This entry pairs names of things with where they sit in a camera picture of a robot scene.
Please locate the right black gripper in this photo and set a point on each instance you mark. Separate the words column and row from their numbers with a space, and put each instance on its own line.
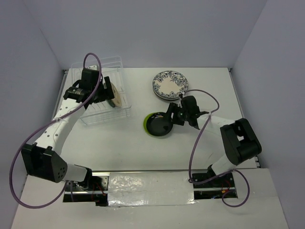
column 174, row 108

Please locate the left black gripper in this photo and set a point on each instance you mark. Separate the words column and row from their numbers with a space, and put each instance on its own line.
column 109, row 91

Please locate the beige plate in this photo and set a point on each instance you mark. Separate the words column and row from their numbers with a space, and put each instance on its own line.
column 117, row 102

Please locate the white pink plate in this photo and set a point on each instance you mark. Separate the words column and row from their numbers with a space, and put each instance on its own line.
column 171, row 96

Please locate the dark green plate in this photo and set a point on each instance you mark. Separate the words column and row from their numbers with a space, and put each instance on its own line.
column 162, row 123

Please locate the dark patterned plate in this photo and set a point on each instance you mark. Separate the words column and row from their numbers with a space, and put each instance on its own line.
column 167, row 81

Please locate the lime green plate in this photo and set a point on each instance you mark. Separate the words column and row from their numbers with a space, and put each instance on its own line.
column 147, row 122

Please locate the teal green plate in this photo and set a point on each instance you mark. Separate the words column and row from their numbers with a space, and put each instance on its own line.
column 111, row 103

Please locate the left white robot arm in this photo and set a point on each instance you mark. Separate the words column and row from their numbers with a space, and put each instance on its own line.
column 43, row 159

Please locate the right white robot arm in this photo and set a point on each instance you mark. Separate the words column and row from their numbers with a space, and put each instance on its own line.
column 238, row 138

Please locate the silver foil tape patch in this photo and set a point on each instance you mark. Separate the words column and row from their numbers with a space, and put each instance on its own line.
column 149, row 189

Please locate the white wire dish rack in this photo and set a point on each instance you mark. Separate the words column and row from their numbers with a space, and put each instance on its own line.
column 102, row 112

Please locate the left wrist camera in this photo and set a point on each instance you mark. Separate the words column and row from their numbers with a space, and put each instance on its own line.
column 94, row 67

